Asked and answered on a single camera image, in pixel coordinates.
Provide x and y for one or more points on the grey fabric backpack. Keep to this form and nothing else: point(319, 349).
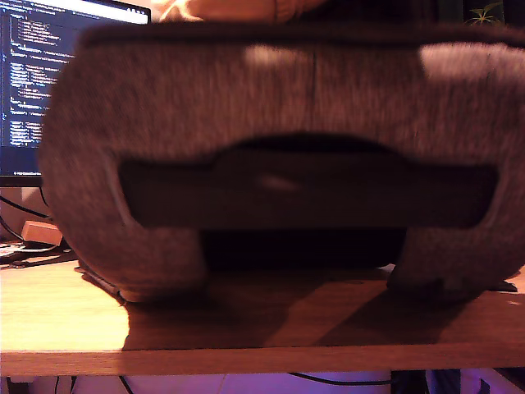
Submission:
point(266, 102)

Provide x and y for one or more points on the tan wooden block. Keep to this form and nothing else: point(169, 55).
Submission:
point(41, 233)

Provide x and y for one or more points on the monitor showing dark code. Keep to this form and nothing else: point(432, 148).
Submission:
point(33, 82)

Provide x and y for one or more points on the green potted plant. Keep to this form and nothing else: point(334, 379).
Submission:
point(486, 14)

